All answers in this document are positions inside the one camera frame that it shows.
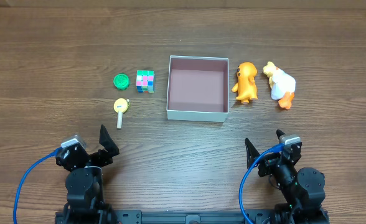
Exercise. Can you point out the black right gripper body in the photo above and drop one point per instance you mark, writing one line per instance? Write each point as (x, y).
(270, 162)

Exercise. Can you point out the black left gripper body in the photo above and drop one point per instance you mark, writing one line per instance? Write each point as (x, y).
(93, 156)

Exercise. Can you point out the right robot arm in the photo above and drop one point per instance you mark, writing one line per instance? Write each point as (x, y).
(302, 189)

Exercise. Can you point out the pastel rubik's cube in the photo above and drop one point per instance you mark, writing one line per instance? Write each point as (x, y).
(145, 81)

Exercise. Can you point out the green round lid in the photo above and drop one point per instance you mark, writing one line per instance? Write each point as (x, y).
(121, 81)

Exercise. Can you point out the orange dog figurine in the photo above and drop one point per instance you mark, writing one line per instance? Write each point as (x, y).
(245, 86)

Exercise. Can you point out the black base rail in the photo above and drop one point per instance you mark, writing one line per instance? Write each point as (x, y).
(137, 216)

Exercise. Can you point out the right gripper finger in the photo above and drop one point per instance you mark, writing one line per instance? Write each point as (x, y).
(251, 153)
(279, 133)

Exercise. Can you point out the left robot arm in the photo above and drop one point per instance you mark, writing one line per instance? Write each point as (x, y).
(84, 184)

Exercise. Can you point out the white box maroon interior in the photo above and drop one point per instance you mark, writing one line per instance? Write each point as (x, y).
(198, 88)

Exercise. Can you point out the white duck figurine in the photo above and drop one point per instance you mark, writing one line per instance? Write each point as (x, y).
(282, 85)

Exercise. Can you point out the yellow disc wooden handle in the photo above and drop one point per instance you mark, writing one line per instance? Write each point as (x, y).
(121, 106)

